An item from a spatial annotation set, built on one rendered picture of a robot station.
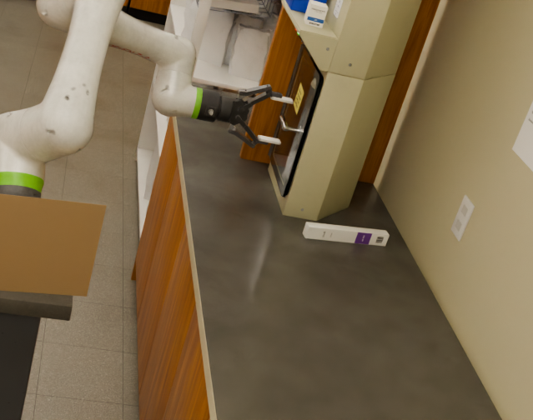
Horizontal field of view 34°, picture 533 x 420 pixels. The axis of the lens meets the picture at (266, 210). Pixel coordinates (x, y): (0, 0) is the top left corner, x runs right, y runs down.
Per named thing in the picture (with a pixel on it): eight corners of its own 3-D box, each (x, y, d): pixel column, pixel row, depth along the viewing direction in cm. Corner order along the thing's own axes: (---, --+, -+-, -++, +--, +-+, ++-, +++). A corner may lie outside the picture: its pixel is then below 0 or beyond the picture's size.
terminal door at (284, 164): (271, 157, 295) (305, 44, 277) (284, 199, 268) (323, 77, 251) (269, 157, 294) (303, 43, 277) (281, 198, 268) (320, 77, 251)
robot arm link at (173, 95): (146, 115, 261) (151, 109, 251) (153, 73, 262) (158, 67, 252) (192, 124, 265) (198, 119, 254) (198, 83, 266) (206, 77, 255)
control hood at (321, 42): (307, 37, 277) (316, 7, 273) (328, 72, 249) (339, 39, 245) (272, 29, 275) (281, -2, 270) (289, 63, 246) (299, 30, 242)
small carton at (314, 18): (319, 23, 255) (326, 3, 252) (322, 28, 250) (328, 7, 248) (303, 19, 254) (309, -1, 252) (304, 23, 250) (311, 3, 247)
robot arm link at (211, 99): (200, 82, 263) (193, 111, 267) (203, 97, 253) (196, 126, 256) (220, 87, 264) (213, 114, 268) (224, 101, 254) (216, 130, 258)
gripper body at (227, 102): (215, 125, 260) (245, 131, 262) (222, 98, 256) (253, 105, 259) (213, 115, 266) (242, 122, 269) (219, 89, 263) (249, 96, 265)
